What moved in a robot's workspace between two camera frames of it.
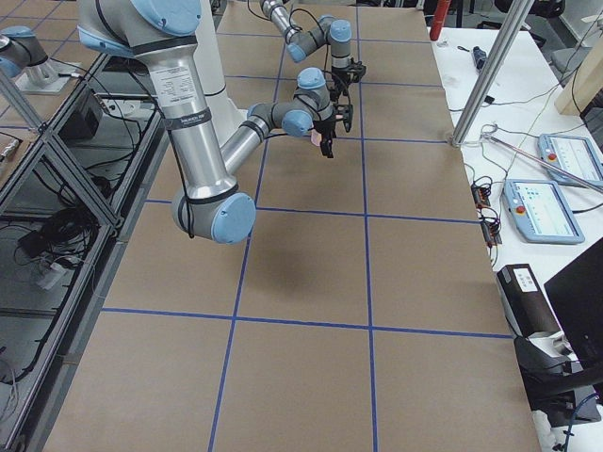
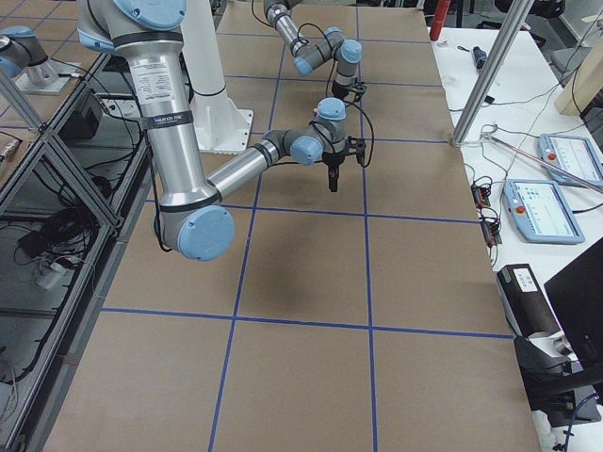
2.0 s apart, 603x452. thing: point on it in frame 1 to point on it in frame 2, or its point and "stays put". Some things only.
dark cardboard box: (527, 308) stays put
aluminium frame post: (514, 24) stays put
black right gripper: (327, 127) to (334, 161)
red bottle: (439, 18) stays put
